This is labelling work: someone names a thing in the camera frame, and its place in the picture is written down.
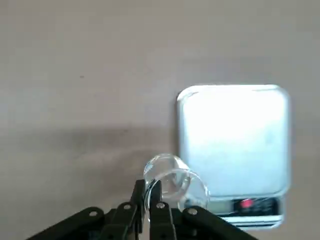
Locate white electronic scale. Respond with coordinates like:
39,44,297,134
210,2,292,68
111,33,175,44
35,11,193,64
176,84,292,228

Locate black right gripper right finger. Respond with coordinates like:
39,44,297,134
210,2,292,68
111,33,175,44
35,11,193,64
148,182,261,240

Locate clear measuring cup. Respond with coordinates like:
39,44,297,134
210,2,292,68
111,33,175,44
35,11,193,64
142,153,211,224

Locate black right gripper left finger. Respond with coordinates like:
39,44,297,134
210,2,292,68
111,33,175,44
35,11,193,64
24,178,148,240

